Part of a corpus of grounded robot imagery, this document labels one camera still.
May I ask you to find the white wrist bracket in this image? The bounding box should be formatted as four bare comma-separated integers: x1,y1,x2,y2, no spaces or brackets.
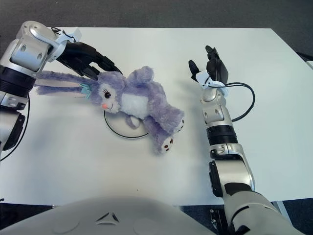
48,27,83,62
195,70,230,95

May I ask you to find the grey table leg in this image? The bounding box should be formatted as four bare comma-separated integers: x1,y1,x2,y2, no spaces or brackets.
271,200,291,235

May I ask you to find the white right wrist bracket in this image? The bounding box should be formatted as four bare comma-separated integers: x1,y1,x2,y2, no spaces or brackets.
195,70,230,95

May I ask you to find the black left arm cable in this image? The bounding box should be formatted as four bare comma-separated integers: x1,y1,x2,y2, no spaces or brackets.
0,27,74,162

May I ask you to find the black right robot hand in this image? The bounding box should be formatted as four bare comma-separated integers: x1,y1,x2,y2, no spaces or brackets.
188,45,230,86

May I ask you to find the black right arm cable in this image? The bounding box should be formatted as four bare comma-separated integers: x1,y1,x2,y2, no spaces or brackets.
226,82,256,122

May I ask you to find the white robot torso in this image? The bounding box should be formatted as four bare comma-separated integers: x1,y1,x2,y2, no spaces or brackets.
0,195,216,235

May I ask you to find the purple plush bunny doll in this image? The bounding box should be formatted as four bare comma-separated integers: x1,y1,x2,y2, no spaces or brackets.
34,65,186,157

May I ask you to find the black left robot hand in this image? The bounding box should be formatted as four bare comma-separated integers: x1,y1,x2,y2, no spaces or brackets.
55,41,124,81

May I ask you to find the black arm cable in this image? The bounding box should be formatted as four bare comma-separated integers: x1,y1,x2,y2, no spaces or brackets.
226,82,256,122
0,27,74,162

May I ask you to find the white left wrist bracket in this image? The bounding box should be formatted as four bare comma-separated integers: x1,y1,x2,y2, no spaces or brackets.
48,27,83,62

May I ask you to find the black metal stand bracket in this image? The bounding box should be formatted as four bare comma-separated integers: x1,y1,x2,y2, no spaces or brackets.
209,208,232,235

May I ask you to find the white plate with black rim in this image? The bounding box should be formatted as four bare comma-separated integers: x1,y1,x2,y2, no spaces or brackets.
103,109,150,140

